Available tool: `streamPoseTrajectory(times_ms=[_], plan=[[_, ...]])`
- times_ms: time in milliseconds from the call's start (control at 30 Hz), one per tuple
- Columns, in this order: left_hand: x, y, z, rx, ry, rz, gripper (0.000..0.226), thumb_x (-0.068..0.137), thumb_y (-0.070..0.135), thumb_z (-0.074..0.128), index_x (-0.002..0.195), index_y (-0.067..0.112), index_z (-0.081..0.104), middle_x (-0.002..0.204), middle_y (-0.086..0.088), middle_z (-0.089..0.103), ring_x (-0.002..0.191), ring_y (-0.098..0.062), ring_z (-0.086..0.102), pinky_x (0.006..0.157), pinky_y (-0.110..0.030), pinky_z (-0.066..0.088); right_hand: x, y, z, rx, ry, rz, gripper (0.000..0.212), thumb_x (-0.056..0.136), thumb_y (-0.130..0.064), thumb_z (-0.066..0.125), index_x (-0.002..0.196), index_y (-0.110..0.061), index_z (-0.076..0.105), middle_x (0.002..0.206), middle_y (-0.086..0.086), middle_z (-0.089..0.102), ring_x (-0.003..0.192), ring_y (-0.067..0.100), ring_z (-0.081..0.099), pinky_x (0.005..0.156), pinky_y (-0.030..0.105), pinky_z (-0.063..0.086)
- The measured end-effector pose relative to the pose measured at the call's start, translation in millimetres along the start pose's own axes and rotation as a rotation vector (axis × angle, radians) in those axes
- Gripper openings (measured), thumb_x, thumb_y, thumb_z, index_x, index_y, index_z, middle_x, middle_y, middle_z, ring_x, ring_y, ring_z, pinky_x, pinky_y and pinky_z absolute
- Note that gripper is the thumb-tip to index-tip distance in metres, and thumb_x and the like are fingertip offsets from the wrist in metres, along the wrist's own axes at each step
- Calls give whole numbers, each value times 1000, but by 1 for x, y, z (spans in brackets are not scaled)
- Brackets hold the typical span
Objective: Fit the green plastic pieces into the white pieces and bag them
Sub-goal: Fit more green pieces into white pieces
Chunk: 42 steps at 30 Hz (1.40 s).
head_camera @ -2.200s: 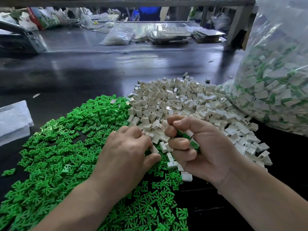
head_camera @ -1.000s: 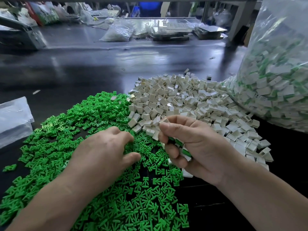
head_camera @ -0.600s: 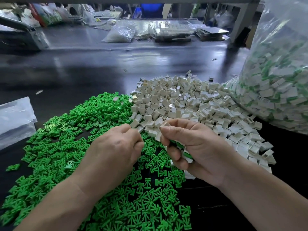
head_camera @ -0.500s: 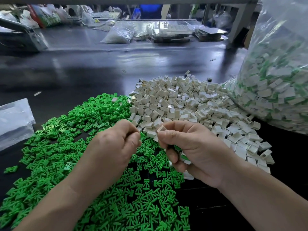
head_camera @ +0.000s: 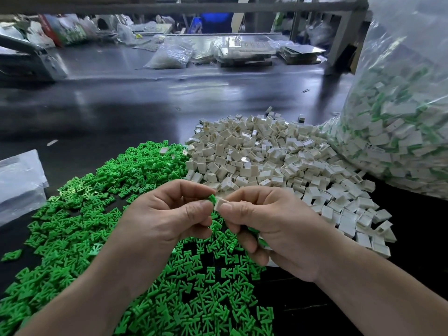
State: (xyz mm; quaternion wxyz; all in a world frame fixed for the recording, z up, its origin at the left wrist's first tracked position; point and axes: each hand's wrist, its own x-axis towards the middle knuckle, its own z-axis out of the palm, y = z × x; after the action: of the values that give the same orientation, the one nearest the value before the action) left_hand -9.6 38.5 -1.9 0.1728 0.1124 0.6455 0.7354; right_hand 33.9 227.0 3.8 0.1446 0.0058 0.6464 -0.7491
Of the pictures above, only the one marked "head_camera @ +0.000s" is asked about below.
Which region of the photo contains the person's left hand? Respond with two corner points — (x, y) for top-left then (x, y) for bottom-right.
(101, 180), (218, 298)

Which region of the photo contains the person's right hand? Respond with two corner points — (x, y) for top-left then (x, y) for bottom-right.
(214, 185), (344, 284)

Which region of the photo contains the pile of white plastic caps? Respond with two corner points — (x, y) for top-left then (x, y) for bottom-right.
(184, 112), (397, 266)

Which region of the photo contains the pile of green plastic clips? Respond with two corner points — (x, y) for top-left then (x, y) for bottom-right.
(0, 140), (275, 336)

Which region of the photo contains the clear plastic bag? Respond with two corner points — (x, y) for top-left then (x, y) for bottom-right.
(321, 0), (448, 200)

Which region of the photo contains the person's right forearm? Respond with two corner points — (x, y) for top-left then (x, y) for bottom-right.
(314, 247), (448, 336)

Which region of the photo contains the person's left forearm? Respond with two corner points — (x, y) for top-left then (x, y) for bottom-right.
(15, 266), (141, 336)

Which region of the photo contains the small clear bag of parts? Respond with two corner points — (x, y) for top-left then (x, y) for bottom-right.
(144, 43), (194, 69)

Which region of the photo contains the stack of clear flat bags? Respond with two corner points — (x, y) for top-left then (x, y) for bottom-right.
(0, 149), (49, 227)

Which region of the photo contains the dark flat tray stack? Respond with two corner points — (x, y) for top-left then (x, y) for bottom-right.
(279, 43), (327, 65)

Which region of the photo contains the grey heat sealer machine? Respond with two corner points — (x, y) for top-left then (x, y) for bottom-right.
(0, 33), (69, 81)

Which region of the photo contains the blue crate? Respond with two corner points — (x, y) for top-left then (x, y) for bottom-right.
(193, 13), (235, 34)

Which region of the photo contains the grey metal horizontal bar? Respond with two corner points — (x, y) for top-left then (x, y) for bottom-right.
(0, 1), (369, 13)

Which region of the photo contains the grey metal slanted post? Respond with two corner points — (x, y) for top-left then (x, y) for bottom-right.
(326, 0), (371, 73)

